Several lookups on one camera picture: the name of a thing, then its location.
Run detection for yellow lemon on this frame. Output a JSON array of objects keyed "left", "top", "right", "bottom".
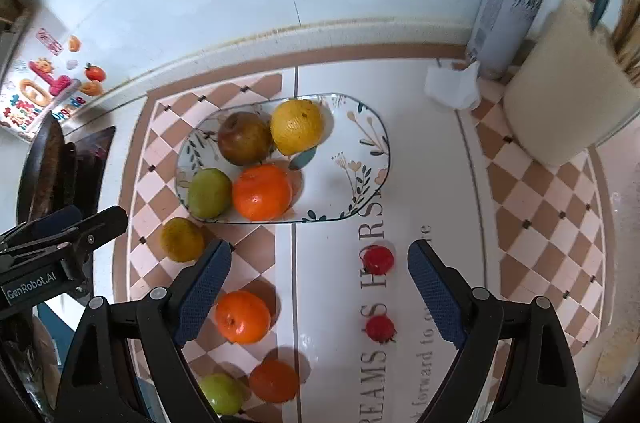
[{"left": 160, "top": 217, "right": 205, "bottom": 263}]

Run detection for orange tangerine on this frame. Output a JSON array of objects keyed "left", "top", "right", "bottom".
[
  {"left": 215, "top": 291, "right": 271, "bottom": 344},
  {"left": 232, "top": 164, "right": 293, "bottom": 221}
]

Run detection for red cherry tomato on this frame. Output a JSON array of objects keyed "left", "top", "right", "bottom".
[
  {"left": 364, "top": 315, "right": 396, "bottom": 344},
  {"left": 361, "top": 245, "right": 395, "bottom": 276}
]

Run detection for green apple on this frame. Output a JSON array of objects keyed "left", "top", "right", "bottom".
[
  {"left": 186, "top": 168, "right": 232, "bottom": 219},
  {"left": 200, "top": 373, "right": 244, "bottom": 415}
]

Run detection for dark orange persimmon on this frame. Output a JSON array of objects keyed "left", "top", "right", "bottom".
[{"left": 248, "top": 359, "right": 300, "bottom": 403}]

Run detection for green apple front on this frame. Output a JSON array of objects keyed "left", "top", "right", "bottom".
[{"left": 200, "top": 373, "right": 244, "bottom": 415}]

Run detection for brown red apple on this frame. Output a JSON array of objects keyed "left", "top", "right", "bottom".
[{"left": 217, "top": 112, "right": 272, "bottom": 166}]

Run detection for yellow orange fruit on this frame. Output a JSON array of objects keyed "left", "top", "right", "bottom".
[{"left": 270, "top": 99, "right": 324, "bottom": 156}]

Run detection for black frying pan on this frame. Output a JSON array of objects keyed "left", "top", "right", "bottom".
[{"left": 16, "top": 113, "right": 64, "bottom": 224}]

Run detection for black gas stove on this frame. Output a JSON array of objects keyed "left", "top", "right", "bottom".
[{"left": 50, "top": 126, "right": 116, "bottom": 218}]

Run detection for checkered table runner cloth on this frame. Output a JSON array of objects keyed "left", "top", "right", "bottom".
[{"left": 122, "top": 59, "right": 605, "bottom": 422}]

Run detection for floral oval ceramic plate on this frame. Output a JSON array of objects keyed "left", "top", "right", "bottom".
[{"left": 175, "top": 94, "right": 390, "bottom": 224}]

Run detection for white crumpled tissue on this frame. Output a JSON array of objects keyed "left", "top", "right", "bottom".
[{"left": 424, "top": 62, "right": 480, "bottom": 110}]

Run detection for cream utensil holder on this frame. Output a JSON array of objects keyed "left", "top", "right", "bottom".
[{"left": 503, "top": 0, "right": 639, "bottom": 167}]

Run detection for grey spray can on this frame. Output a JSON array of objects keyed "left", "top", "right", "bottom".
[{"left": 465, "top": 0, "right": 544, "bottom": 79}]

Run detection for utensils in holder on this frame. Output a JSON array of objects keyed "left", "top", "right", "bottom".
[{"left": 585, "top": 0, "right": 639, "bottom": 88}]

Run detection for colourful wall sticker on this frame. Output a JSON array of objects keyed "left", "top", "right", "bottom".
[{"left": 1, "top": 26, "right": 107, "bottom": 141}]

